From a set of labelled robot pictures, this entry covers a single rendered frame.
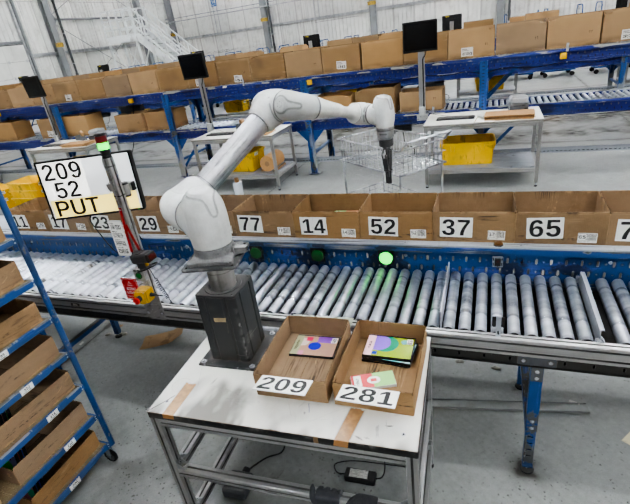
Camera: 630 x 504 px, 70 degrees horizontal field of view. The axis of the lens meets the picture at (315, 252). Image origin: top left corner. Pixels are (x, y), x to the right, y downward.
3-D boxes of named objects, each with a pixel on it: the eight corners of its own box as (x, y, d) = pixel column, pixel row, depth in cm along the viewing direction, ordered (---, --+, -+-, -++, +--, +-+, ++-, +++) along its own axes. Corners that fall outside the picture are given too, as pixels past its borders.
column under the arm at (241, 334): (254, 371, 183) (238, 302, 169) (199, 365, 191) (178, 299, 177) (277, 332, 205) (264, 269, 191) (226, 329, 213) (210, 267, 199)
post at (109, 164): (148, 318, 247) (92, 159, 209) (153, 313, 251) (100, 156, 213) (166, 320, 243) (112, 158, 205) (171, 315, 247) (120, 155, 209)
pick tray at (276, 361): (256, 394, 171) (251, 374, 167) (290, 333, 203) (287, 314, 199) (328, 404, 162) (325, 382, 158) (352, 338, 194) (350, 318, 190)
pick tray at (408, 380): (333, 404, 161) (330, 382, 157) (359, 338, 193) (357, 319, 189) (414, 417, 152) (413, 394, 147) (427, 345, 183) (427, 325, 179)
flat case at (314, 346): (333, 360, 182) (332, 357, 182) (289, 356, 188) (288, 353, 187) (340, 339, 194) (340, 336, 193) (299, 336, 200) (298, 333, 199)
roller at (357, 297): (340, 327, 211) (339, 318, 208) (366, 273, 254) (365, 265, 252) (350, 328, 209) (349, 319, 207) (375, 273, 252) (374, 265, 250)
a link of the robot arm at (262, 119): (166, 217, 171) (143, 206, 187) (194, 242, 182) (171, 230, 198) (286, 79, 191) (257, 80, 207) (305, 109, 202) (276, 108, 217)
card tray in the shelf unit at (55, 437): (20, 486, 198) (11, 470, 193) (-27, 472, 208) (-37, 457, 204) (89, 416, 231) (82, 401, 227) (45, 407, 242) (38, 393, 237)
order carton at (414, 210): (360, 240, 251) (357, 211, 244) (372, 219, 276) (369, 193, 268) (433, 242, 237) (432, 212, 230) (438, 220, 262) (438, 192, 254)
